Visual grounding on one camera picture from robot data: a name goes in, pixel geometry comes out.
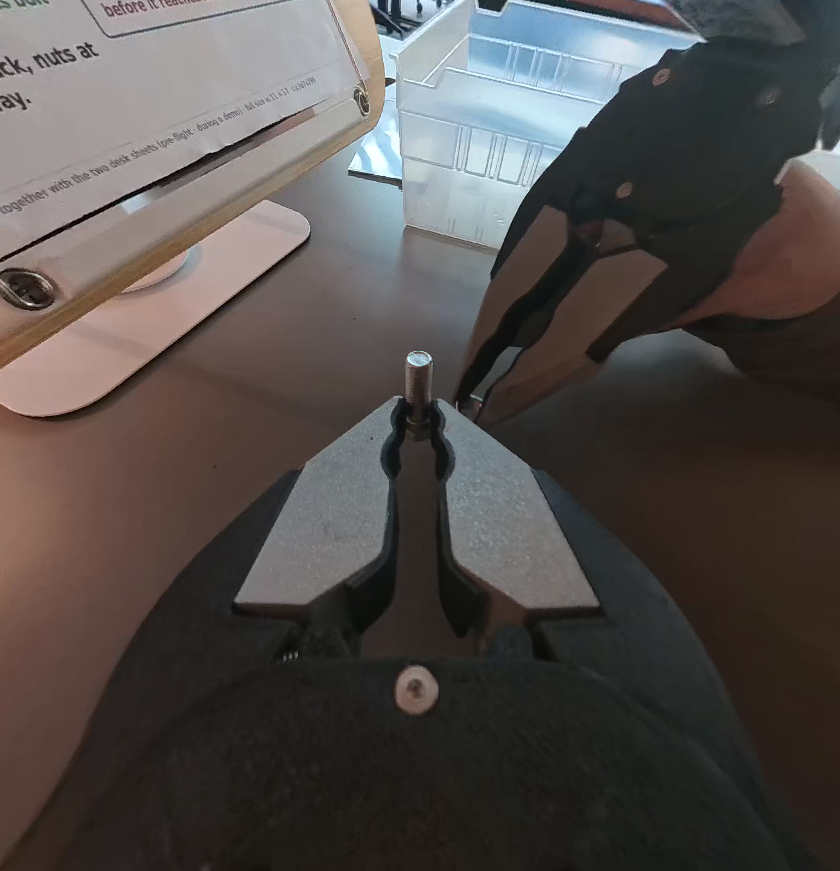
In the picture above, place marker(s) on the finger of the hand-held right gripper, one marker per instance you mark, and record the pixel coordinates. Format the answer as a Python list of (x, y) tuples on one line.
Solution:
[(522, 286), (576, 326)]

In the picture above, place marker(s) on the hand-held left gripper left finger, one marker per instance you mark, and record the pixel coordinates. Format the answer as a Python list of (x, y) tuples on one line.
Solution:
[(318, 531)]

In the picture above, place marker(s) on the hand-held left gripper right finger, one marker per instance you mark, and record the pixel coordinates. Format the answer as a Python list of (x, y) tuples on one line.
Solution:
[(515, 537)]

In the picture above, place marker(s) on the silver bolt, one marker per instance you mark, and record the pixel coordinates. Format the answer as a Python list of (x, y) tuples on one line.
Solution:
[(418, 381)]

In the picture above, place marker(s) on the person's right hand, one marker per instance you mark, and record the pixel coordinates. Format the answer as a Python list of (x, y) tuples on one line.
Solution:
[(780, 265)]

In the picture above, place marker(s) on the black glossy sheet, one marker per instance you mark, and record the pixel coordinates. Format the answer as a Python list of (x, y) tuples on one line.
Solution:
[(379, 160)]

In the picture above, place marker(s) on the clear plastic bin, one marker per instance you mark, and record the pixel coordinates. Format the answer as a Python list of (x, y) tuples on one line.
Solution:
[(461, 102)]

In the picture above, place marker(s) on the white stand with instruction sheet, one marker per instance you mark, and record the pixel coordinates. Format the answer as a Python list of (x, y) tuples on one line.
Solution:
[(374, 61)]

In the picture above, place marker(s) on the white sign stand base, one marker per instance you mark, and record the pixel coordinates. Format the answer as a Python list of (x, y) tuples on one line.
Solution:
[(86, 360)]

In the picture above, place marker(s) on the printed paper sheet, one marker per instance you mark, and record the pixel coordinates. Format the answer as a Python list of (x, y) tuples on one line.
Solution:
[(154, 102)]

